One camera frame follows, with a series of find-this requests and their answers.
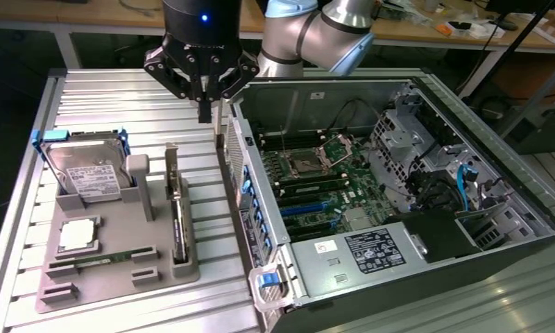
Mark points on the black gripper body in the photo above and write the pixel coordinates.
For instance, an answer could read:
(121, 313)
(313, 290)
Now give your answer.
(201, 31)

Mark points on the Nvidia graphics card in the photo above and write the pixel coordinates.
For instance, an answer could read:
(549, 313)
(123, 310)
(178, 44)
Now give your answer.
(180, 229)

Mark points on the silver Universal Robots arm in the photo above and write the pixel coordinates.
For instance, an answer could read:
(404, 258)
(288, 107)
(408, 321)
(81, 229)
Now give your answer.
(288, 38)

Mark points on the socket locking lever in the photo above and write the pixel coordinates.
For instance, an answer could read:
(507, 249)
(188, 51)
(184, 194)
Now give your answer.
(284, 138)

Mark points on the CPU socket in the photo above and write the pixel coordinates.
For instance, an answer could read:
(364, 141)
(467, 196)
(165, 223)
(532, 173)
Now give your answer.
(306, 163)

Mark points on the metal socket cover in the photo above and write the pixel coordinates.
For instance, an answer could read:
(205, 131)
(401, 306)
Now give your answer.
(336, 147)

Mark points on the hard disk with blue carrier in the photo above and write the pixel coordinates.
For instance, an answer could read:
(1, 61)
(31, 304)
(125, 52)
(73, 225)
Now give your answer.
(93, 173)

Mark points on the black installed RAM stick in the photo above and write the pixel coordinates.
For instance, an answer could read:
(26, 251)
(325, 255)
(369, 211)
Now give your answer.
(313, 187)

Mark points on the blue expansion slot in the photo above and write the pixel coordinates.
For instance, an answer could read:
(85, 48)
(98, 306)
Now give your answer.
(304, 209)

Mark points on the green motherboard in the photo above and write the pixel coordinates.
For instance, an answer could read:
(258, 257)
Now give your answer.
(352, 194)

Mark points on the grey metal disk bay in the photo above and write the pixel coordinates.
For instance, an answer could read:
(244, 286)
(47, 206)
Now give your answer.
(393, 170)

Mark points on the grey plastic parts rack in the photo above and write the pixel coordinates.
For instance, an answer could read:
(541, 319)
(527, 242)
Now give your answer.
(121, 236)

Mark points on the silver chipset heatsink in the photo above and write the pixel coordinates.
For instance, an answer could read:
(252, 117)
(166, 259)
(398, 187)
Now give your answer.
(358, 219)

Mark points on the silver CPU chip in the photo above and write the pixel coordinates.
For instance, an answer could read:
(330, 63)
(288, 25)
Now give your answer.
(78, 236)

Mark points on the white and black desk device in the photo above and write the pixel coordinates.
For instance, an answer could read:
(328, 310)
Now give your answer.
(484, 32)

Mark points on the green loose RAM stick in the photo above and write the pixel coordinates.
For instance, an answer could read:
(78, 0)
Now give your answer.
(106, 259)

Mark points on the black tripod pole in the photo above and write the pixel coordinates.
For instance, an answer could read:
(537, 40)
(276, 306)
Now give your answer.
(509, 45)

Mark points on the blue case latch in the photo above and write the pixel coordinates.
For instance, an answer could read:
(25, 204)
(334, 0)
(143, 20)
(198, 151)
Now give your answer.
(269, 280)

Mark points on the grey power supply unit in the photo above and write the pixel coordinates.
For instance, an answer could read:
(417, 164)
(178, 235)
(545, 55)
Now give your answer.
(324, 277)

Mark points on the black monitor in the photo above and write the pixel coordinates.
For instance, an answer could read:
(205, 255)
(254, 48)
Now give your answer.
(515, 5)

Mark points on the black plastic shroud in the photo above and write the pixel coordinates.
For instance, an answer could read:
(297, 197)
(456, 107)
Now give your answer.
(436, 236)

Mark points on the dark grey floor box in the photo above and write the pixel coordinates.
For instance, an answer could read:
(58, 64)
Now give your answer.
(551, 135)

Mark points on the open black PC case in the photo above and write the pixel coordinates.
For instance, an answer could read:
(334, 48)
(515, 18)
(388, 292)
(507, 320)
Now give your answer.
(398, 301)

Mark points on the wooden desk white frame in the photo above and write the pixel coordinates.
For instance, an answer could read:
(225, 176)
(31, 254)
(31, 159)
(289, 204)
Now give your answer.
(421, 34)
(98, 15)

